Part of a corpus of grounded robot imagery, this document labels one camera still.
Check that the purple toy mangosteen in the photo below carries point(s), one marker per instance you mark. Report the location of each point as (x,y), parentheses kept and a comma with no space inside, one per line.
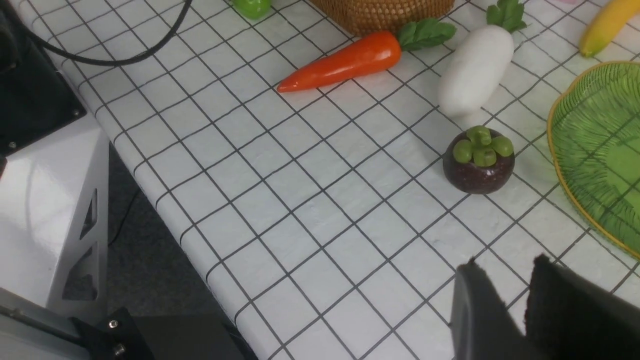
(479,161)

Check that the orange toy carrot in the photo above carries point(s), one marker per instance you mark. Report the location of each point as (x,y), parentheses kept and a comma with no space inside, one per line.
(373,53)

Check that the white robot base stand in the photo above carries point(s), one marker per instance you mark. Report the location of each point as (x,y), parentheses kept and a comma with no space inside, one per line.
(54,198)

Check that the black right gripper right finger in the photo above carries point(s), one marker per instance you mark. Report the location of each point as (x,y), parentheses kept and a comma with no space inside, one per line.
(570,318)

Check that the white toy radish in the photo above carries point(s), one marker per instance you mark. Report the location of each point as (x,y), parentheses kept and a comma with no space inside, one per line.
(479,62)

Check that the green toy cucumber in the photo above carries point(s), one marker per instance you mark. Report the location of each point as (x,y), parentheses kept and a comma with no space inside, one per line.
(252,9)

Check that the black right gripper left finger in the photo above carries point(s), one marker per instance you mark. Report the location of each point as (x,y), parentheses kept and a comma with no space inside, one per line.
(480,324)

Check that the yellow toy banana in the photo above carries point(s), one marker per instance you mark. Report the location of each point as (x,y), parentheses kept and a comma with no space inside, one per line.
(606,25)

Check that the green glass leaf plate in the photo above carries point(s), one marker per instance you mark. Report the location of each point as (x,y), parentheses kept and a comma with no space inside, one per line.
(593,138)

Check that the woven rattan basket green lining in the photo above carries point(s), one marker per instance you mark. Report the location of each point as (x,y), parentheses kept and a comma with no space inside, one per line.
(363,17)

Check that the white grid tablecloth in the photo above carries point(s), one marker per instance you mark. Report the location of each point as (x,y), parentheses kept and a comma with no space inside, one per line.
(322,220)

